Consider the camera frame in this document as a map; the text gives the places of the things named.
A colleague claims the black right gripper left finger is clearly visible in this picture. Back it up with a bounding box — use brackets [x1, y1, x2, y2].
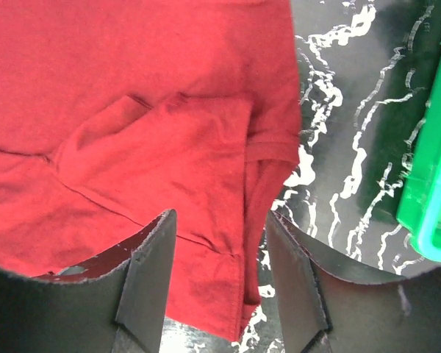
[0, 210, 177, 352]

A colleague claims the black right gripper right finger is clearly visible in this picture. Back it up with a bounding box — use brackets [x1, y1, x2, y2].
[265, 212, 441, 352]

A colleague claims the dark red t-shirt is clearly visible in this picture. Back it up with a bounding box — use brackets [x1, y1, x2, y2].
[0, 1, 301, 341]

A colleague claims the green plastic bin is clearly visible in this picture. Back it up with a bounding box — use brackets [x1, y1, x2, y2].
[396, 56, 441, 263]

